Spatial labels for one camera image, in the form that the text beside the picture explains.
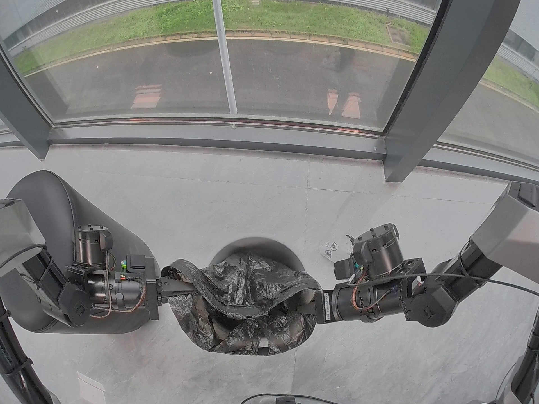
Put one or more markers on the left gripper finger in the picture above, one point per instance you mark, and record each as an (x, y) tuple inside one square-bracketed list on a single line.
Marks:
[(177, 294), (172, 284)]

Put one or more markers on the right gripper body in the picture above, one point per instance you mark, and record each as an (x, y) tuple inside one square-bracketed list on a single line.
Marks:
[(353, 305)]

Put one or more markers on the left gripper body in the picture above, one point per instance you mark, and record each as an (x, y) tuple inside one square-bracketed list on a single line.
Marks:
[(130, 295)]

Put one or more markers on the white printed plastic wrapper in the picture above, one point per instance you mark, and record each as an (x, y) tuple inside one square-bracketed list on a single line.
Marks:
[(330, 251)]

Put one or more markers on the black plastic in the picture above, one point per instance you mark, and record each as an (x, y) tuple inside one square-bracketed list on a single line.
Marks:
[(348, 238)]

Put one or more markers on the black plastic bag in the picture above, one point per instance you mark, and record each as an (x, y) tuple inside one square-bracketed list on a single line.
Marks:
[(252, 280)]

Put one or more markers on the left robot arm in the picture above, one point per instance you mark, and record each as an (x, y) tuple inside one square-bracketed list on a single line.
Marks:
[(38, 276)]

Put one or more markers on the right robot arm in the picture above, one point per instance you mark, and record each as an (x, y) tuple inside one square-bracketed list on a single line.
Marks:
[(497, 234)]

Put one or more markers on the white trash bin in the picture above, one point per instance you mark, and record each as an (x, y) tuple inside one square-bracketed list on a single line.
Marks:
[(261, 246)]

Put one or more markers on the dark grey round chair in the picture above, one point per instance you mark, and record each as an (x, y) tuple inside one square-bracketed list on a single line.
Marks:
[(50, 208)]

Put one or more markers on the window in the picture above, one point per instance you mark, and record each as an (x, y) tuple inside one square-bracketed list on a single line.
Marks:
[(126, 78)]

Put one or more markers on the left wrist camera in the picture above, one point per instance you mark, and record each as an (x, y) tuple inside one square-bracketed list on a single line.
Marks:
[(135, 263)]

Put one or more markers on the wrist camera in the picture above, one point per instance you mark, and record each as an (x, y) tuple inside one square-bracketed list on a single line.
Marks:
[(343, 269), (135, 263)]

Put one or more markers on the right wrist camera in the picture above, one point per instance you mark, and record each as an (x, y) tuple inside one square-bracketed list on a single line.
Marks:
[(343, 269)]

